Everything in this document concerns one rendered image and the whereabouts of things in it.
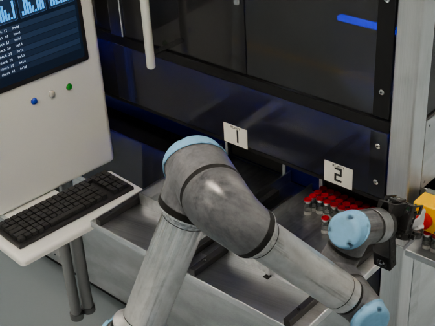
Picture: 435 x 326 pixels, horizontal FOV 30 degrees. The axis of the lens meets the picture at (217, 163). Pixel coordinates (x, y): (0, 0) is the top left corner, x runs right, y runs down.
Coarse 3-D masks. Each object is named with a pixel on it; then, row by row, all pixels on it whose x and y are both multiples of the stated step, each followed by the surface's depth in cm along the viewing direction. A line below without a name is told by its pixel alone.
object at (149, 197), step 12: (228, 156) 242; (240, 168) 235; (252, 168) 235; (252, 180) 229; (264, 180) 229; (276, 180) 223; (288, 180) 227; (144, 192) 222; (156, 192) 226; (252, 192) 224; (264, 192) 220; (144, 204) 221; (156, 204) 218
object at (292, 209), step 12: (300, 192) 217; (288, 204) 215; (300, 204) 218; (276, 216) 212; (288, 216) 213; (300, 216) 213; (312, 216) 213; (288, 228) 209; (300, 228) 208; (312, 228) 208; (312, 240) 204; (324, 240) 204; (252, 264) 196; (276, 276) 192
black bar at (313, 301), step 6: (372, 246) 198; (366, 252) 196; (372, 252) 198; (366, 258) 196; (360, 264) 194; (306, 300) 182; (312, 300) 182; (300, 306) 180; (306, 306) 180; (312, 306) 182; (294, 312) 179; (300, 312) 179; (306, 312) 181; (288, 318) 177; (294, 318) 177; (288, 324) 177
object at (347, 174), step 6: (324, 162) 205; (330, 162) 204; (324, 168) 206; (330, 168) 205; (342, 168) 202; (348, 168) 201; (324, 174) 207; (330, 174) 206; (342, 174) 203; (348, 174) 201; (330, 180) 206; (342, 180) 204; (348, 180) 202; (342, 186) 204; (348, 186) 203
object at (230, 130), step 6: (228, 126) 224; (234, 126) 222; (228, 132) 225; (234, 132) 223; (240, 132) 222; (246, 132) 220; (228, 138) 226; (234, 138) 225; (240, 138) 223; (246, 138) 221; (234, 144) 226; (240, 144) 224; (246, 144) 222
